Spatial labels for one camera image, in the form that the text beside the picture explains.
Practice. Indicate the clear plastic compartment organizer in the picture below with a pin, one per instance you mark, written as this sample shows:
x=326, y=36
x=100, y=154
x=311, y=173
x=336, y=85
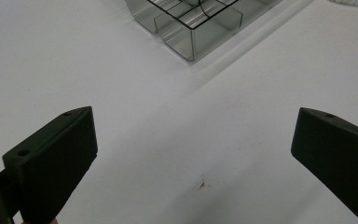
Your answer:
x=192, y=21

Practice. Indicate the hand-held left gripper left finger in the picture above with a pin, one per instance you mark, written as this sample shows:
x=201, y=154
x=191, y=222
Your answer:
x=52, y=165

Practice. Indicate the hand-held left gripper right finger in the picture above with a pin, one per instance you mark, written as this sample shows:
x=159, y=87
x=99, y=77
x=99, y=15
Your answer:
x=338, y=155

